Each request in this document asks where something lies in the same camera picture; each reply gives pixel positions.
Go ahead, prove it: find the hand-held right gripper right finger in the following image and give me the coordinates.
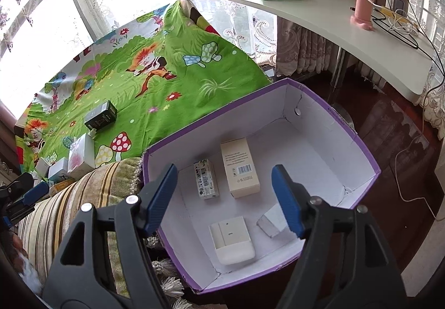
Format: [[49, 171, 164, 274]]
[[272, 165, 407, 309]]

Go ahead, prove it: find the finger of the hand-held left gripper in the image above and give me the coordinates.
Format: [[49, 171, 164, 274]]
[[5, 182, 49, 223], [0, 173, 34, 198]]

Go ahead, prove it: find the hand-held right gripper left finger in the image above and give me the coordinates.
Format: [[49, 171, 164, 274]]
[[42, 164, 179, 309]]

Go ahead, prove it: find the small patterned white box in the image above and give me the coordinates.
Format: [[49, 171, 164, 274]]
[[193, 158, 220, 200]]

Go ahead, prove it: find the purple cardboard box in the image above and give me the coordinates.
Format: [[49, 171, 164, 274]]
[[142, 78, 382, 295]]

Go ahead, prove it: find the cream box with barcode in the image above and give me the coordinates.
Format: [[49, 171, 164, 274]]
[[220, 138, 261, 199]]

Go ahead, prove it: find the silver box with pink blot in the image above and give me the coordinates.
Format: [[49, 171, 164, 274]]
[[68, 133, 96, 179]]

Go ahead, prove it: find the white plastic box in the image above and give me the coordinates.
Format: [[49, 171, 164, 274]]
[[209, 215, 257, 266]]

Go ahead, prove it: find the black box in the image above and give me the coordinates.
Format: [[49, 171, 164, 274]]
[[84, 100, 118, 132]]

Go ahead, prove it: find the striped tasselled cushion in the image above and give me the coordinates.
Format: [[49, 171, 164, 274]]
[[17, 156, 185, 309]]

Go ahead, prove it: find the small white cube box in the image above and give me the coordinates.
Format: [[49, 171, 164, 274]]
[[48, 158, 69, 182]]

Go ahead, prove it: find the green printed blanket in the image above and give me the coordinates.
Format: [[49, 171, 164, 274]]
[[14, 0, 273, 185]]

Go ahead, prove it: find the metal desk leg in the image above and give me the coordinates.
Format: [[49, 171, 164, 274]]
[[330, 48, 348, 88]]

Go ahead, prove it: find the white curved desk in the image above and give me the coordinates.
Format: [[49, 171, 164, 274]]
[[228, 0, 442, 104]]

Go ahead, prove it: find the yellow power strip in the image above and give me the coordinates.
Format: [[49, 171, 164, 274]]
[[374, 3, 409, 23]]

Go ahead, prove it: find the black charger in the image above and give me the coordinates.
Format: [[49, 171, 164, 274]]
[[386, 0, 406, 14]]

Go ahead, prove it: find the white floor cable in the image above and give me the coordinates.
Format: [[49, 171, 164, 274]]
[[394, 135, 439, 220]]

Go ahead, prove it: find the black cable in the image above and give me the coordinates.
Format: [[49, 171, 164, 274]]
[[372, 0, 445, 111]]

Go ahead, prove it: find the white desk cable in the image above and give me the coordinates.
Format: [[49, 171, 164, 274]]
[[369, 0, 421, 36]]

